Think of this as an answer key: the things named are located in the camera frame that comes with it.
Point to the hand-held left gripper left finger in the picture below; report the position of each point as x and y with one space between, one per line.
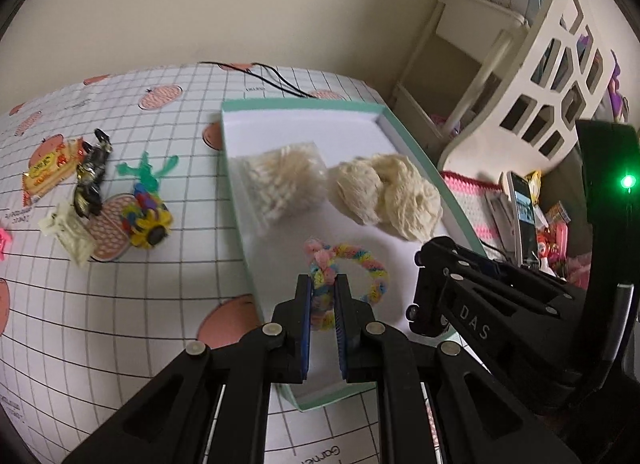
304 329

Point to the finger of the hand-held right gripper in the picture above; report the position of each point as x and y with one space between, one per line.
475 261
470 309

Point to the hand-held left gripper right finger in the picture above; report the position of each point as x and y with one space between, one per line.
342 329

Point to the colourful sunflower hair clip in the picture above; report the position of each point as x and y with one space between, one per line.
147 224

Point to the white box with green rim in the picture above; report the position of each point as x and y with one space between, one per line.
300 133

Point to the cream claw hair clip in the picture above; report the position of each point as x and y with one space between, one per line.
70 236

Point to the black gold toy car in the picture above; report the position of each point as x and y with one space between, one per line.
90 178

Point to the white phone stand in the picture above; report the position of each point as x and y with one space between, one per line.
497 209

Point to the pink white crocheted mat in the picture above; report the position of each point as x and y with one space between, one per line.
472 204

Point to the red white bottle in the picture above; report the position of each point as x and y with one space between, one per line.
546 259

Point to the smartphone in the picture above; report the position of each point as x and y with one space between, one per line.
522 214

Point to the yellow snack packet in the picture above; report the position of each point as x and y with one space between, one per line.
534 181

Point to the cream scrunchie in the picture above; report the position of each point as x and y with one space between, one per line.
385 194

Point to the white cut-out shelf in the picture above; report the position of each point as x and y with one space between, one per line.
492 138

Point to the bag of cotton swabs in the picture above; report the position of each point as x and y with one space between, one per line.
280 183

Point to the grid printed tablecloth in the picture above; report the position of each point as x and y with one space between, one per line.
150 294

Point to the green rubber toy figure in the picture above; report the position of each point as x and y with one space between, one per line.
145 171

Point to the yellow red flat trinket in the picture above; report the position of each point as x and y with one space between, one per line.
45 168

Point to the bright pink hair clip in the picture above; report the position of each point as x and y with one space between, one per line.
3 243

